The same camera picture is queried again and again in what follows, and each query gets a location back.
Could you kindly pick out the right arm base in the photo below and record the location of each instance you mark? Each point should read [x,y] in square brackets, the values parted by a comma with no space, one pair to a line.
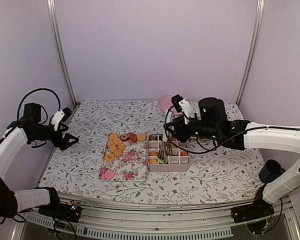
[257,209]

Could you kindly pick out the pink plate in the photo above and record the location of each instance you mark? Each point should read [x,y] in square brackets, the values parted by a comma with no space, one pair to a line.
[165,103]

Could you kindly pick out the floral cookie tray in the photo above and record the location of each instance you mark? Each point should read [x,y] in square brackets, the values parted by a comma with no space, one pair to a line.
[127,159]

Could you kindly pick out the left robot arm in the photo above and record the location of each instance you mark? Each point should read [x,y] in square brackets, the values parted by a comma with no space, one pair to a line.
[26,129]

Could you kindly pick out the metal tongs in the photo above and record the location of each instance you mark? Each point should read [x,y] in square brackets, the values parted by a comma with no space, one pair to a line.
[163,150]

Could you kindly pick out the compartment tin box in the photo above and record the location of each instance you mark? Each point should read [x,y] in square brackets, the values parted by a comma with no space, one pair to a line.
[176,160]

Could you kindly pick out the pink round cookie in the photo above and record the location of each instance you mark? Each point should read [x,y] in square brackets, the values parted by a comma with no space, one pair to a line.
[108,175]

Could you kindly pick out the round biscuit top right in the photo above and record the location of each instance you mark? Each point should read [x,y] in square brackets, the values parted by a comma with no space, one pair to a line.
[141,137]

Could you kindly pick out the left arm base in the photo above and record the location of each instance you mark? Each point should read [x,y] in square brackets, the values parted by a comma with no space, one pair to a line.
[70,211]

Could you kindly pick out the chocolate sprinkle donut cookie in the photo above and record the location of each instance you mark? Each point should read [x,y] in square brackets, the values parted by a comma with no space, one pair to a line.
[125,137]

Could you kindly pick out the aluminium post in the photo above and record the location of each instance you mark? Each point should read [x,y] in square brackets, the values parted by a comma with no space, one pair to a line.
[52,13]
[260,4]

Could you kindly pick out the green sandwich cookie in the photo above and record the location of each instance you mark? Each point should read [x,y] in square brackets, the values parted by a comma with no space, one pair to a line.
[164,160]

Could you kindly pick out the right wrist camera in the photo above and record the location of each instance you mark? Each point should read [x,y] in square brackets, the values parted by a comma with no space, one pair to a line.
[183,106]

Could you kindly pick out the round cream sandwich cookie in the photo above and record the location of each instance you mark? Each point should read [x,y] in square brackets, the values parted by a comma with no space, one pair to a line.
[153,161]

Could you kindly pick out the right aluminium post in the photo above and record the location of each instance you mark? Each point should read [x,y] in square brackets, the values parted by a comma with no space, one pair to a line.
[260,4]

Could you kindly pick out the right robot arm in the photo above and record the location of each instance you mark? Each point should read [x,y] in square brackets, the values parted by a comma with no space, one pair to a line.
[212,123]

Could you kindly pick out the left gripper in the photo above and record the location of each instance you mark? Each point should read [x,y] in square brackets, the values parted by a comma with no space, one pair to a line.
[63,144]

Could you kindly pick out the dark blue cup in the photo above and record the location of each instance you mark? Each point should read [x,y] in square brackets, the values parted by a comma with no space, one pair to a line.
[270,171]

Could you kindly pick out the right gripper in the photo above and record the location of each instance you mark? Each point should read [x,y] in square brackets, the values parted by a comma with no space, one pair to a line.
[180,134]

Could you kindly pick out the left aluminium post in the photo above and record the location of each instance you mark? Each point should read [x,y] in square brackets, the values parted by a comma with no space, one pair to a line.
[52,13]

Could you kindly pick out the front aluminium rail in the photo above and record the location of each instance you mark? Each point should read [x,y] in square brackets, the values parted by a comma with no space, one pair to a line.
[110,220]

